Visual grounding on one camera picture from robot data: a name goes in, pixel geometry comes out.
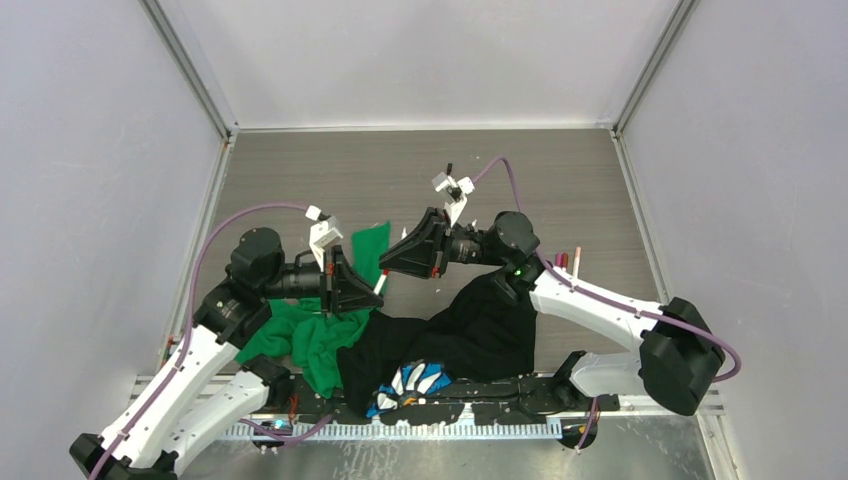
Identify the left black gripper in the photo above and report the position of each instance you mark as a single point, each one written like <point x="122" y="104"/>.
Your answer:
<point x="347" y="291"/>

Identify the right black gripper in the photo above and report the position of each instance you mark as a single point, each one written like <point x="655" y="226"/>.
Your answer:
<point x="424" y="253"/>

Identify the white pen red cap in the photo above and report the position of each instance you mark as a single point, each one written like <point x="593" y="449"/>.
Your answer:
<point x="379" y="286"/>

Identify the white pen pink tip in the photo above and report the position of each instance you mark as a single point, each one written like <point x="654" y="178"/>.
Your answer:
<point x="576" y="262"/>

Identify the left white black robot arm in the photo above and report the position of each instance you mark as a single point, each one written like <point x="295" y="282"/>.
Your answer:
<point x="164" y="430"/>

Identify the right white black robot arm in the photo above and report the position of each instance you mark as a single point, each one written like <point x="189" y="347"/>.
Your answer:
<point x="670" y="355"/>

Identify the green cloth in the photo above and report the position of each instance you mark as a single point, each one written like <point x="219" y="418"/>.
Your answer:
<point x="311" y="339"/>

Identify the black cloth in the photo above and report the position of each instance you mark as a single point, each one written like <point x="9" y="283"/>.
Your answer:
<point x="478" y="337"/>

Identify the blue white patterned cloth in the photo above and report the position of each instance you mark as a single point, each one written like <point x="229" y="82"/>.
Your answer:
<point x="408" y="385"/>

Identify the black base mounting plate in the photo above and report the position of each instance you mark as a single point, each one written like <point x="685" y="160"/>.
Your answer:
<point x="522" y="400"/>

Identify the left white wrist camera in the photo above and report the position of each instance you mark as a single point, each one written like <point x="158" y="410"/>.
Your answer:
<point x="324" y="233"/>

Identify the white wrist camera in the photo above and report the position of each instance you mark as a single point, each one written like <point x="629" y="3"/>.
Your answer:
<point x="324" y="233"/>
<point x="454" y="193"/>

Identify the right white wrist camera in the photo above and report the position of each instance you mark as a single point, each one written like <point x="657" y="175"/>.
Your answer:
<point x="454" y="193"/>

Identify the aluminium front rail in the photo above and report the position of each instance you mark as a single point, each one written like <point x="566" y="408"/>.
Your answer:
<point x="557" y="427"/>

